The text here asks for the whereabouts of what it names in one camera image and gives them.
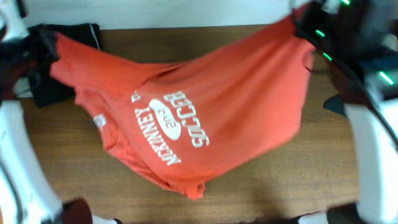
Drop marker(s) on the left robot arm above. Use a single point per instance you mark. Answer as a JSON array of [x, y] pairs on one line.
[[26, 195]]

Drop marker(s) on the dark navy garment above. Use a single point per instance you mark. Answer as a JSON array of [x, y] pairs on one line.
[[335, 104]]

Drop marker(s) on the red t-shirt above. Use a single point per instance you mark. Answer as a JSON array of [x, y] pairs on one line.
[[182, 124]]

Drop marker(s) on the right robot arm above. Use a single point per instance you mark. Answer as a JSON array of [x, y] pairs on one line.
[[350, 36]]

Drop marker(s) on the black folded shorts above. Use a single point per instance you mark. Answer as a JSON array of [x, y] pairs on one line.
[[46, 90]]

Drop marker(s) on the beige folded garment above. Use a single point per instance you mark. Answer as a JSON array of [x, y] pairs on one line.
[[22, 88]]

